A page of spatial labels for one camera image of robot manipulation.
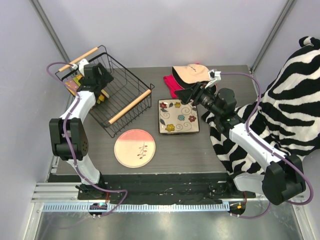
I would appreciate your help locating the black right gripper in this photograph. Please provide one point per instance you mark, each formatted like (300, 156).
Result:
(196, 90)

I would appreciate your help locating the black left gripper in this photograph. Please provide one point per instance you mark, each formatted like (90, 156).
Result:
(100, 81)

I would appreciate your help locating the cream flower square plate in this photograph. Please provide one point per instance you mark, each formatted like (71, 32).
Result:
(175, 118)

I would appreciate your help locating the cream round plate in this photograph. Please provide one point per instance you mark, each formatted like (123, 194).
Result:
(134, 148)

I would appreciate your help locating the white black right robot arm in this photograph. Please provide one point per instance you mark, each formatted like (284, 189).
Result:
(282, 178)

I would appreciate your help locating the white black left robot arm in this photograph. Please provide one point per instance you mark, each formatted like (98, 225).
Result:
(68, 137)

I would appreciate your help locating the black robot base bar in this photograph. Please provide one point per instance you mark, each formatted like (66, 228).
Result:
(159, 189)

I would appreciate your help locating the beige black bucket hat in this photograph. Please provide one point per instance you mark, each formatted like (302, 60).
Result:
(201, 75)

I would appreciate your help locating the red folded cloth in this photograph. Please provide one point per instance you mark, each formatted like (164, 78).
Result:
(179, 78)

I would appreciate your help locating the green dotted round plate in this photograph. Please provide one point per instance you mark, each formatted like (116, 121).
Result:
(77, 79)

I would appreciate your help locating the pink dotted round plate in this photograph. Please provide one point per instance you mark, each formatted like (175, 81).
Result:
(72, 84)

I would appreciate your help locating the zebra striped blanket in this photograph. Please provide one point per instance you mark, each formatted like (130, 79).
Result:
(288, 115)

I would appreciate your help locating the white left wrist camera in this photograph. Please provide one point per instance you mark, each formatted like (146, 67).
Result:
(81, 63)

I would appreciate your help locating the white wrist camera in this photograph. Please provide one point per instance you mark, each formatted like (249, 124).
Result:
(81, 63)
(214, 77)

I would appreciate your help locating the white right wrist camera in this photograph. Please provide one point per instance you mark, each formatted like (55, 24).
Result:
(214, 77)

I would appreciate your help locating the black wire dish rack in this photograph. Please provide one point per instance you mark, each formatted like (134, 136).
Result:
(125, 88)

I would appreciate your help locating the grey slotted cable duct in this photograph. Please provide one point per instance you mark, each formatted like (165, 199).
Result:
(94, 207)

